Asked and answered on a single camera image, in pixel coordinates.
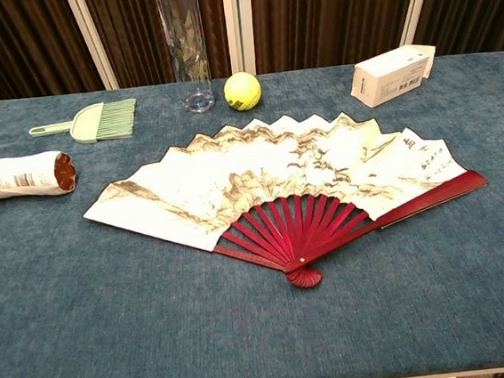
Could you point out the red ribbed paper folding fan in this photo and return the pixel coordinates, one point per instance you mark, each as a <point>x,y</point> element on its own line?
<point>255,175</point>

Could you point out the mint green hand brush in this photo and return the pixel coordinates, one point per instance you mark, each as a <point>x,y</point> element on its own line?
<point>89,124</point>

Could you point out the yellow tennis ball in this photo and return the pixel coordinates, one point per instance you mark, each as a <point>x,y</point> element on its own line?
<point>242,90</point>

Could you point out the clear plastic bottle white cap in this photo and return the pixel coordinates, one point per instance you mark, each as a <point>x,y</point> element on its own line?
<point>185,48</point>

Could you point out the blue fabric table cover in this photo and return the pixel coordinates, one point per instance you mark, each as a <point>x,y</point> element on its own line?
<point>158,332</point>

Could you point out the white cardboard box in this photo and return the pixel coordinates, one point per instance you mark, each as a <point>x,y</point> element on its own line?
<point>388,77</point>

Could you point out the white labelled drink bottle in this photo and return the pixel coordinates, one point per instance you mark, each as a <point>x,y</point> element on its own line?
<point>9,176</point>

